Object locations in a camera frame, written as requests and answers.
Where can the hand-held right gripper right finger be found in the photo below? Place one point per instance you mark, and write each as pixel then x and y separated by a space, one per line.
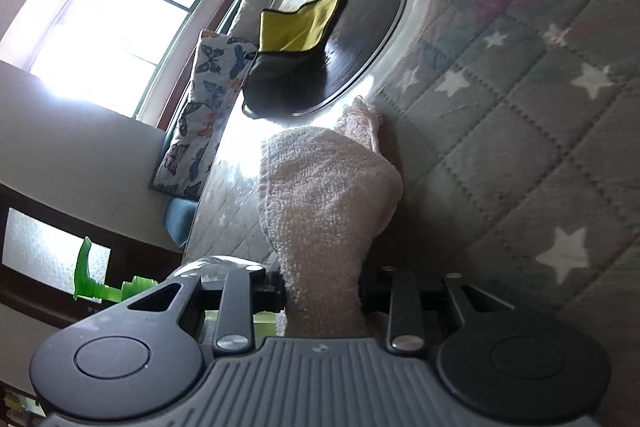
pixel 406 307

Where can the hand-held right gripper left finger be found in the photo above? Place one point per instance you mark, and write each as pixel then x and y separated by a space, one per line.
pixel 239 307

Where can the pale pink fluffy towel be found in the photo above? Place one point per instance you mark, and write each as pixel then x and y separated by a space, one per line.
pixel 325 207

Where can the clear green pump soap bottle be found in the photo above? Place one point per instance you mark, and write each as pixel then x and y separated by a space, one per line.
pixel 90 282

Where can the blue sofa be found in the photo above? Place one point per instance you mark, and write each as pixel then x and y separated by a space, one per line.
pixel 180 219

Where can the butterfly print pillow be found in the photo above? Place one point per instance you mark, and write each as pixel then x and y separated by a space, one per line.
pixel 200 107

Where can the yellow and grey microfiber cloth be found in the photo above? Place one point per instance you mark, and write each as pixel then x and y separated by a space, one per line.
pixel 290 32

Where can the round black table insert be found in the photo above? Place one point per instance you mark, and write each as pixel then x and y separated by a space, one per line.
pixel 365 22

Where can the grey cushion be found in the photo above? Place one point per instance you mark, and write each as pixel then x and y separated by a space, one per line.
pixel 252 7

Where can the window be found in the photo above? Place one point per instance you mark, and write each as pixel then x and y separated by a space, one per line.
pixel 115 22

